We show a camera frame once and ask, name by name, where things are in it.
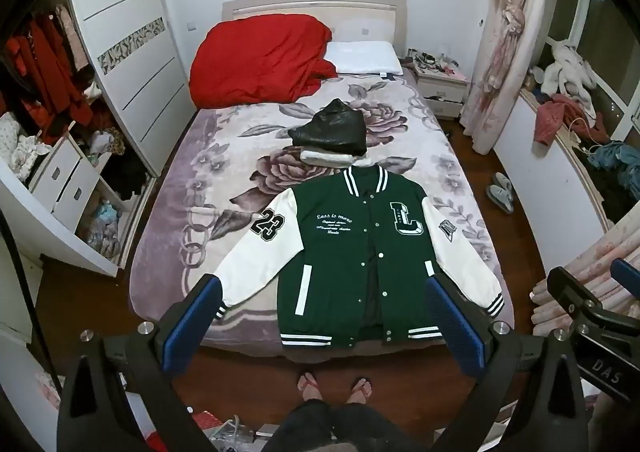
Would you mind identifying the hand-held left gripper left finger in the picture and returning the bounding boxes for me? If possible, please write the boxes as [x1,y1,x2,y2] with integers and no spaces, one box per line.
[56,274,226,452]

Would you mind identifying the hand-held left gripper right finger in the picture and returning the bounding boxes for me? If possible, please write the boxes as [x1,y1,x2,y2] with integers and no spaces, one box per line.
[424,276,587,452]

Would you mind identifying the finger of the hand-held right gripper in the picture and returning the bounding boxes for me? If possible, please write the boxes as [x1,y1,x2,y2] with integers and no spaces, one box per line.
[546,267,603,320]
[609,257,640,293]

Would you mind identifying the green and white varsity jacket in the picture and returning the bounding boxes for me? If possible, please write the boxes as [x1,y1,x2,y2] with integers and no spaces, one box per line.
[212,166,505,349]

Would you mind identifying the person's right forearm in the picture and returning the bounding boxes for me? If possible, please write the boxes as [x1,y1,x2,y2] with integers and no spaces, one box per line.
[582,392,631,452]

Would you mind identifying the white floral folded clothes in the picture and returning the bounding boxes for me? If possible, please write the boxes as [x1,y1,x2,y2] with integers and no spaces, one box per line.
[0,112,51,177]

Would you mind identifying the red hanging clothes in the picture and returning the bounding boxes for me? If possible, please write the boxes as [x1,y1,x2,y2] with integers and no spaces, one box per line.
[5,14,96,143]

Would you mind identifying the loose floral pink curtain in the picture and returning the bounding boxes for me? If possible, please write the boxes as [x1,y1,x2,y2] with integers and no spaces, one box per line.
[530,219,640,337]

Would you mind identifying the red packet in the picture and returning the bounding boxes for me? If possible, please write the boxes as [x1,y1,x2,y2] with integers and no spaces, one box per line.
[192,409,221,433]

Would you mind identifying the white windowsill cabinet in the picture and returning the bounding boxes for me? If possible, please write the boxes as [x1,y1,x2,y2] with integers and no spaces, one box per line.
[492,89,631,257]

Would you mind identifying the blue denim garment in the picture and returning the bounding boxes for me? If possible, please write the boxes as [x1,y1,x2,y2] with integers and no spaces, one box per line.
[587,141,640,187]

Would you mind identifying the person's right foot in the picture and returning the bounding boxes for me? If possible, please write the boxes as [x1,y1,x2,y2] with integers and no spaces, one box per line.
[350,376,375,405]

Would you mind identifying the person's foot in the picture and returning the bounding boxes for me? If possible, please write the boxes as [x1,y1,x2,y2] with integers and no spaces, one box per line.
[350,376,375,405]
[296,371,325,403]

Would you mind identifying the person's left foot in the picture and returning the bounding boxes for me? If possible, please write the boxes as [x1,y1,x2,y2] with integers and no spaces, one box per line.
[296,371,325,403]

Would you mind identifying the person's dark pants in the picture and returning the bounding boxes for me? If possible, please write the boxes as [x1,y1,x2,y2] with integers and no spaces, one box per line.
[270,399,431,452]

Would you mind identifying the red knitted garment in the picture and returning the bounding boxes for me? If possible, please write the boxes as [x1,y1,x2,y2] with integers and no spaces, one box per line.
[532,94,611,145]

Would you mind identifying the white folded garment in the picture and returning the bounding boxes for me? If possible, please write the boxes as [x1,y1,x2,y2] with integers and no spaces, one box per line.
[300,148,357,167]

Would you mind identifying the white fluffy garment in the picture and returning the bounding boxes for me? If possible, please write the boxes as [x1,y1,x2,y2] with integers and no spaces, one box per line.
[542,39,598,97]

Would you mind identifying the white nightstand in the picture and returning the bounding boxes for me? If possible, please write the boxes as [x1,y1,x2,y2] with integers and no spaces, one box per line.
[415,66,471,120]

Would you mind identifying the black leather jacket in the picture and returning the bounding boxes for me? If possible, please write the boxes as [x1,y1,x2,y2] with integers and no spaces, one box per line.
[287,99,368,157]

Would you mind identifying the window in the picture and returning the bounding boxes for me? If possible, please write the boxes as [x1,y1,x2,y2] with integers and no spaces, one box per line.
[545,0,640,143]

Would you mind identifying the tied floral pink curtain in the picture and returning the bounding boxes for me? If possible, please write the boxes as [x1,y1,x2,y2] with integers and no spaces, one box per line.
[460,0,551,155]

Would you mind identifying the nightstand clutter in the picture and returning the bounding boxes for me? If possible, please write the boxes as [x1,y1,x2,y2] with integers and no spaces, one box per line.
[405,49,461,75]

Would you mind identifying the red quilt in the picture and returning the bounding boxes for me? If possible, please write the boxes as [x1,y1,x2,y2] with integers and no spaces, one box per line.
[189,14,338,108]

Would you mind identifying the white pillow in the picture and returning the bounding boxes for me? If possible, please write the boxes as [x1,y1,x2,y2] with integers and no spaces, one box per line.
[324,40,404,77]

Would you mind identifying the white wardrobe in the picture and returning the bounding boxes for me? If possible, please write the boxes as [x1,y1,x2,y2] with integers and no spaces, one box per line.
[0,0,196,280]

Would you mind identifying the beige bed headboard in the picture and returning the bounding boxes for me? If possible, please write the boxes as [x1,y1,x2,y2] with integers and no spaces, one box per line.
[221,0,411,57]

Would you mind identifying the white cables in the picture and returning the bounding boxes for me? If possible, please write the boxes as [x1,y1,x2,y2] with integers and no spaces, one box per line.
[210,414,253,452]

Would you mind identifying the black cable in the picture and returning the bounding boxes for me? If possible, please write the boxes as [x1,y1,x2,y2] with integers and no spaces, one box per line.
[0,209,66,385]

